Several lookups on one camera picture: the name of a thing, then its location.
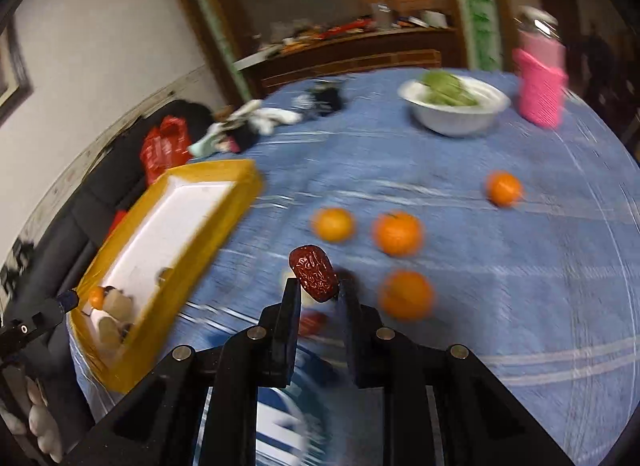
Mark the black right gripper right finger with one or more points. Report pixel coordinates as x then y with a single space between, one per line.
368 356

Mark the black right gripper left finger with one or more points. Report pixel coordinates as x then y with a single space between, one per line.
278 348

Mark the red jujube date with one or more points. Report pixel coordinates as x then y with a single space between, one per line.
314 271
311 322

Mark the white cylindrical yam piece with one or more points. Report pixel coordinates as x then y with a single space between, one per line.
119 306

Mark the dark round chestnut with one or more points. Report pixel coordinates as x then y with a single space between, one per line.
124 330
348 281
162 276

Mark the white gloved left hand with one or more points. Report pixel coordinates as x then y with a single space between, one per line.
25 411

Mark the orange tangerine on table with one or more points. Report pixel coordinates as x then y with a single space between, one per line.
406 295
398 234
334 225
503 189

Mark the black leather sofa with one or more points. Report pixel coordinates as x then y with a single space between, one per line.
71 241

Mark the orange tangerine in tray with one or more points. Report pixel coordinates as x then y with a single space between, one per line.
97 297

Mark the white yam piece in tray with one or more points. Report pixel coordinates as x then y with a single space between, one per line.
107 329

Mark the blue plaid tablecloth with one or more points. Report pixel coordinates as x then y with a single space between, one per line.
530 355

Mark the white foam tray yellow tape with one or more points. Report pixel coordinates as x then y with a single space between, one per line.
181 221

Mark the white gloves pile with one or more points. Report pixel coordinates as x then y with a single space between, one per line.
242 129

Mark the red plastic bag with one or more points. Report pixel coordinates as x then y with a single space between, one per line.
166 146

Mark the black small box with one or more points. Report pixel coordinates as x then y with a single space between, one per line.
323 98

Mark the white bowl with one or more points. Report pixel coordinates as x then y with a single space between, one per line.
456 121

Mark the green vegetables in bowl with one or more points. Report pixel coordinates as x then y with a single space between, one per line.
444 89

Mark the wooden sideboard cabinet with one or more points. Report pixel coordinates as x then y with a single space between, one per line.
409 46

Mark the pink sleeved bottle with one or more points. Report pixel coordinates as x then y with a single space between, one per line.
540 59

